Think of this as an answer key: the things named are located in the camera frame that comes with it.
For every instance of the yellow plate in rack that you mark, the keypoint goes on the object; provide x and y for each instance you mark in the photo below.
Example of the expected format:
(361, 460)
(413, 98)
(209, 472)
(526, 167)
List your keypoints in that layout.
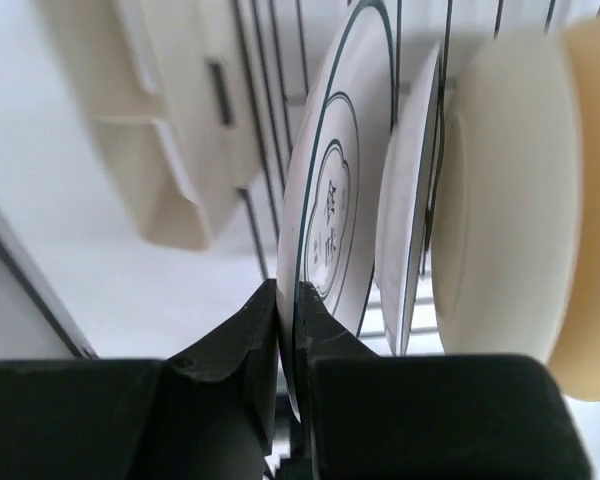
(575, 361)

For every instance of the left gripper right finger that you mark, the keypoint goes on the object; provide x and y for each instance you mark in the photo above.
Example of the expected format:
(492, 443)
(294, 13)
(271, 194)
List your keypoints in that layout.
(427, 416)

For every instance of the cream white plate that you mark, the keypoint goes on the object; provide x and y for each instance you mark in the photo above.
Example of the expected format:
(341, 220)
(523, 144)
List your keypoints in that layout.
(508, 204)

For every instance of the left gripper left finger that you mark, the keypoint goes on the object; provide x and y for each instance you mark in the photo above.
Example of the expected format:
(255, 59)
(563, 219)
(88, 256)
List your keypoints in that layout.
(205, 413)

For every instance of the white plate green outline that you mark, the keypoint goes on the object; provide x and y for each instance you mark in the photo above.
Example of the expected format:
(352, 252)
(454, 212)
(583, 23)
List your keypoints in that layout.
(331, 198)

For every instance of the grey wire dish rack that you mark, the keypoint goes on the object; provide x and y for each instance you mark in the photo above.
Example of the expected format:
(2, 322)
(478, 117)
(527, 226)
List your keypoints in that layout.
(291, 38)

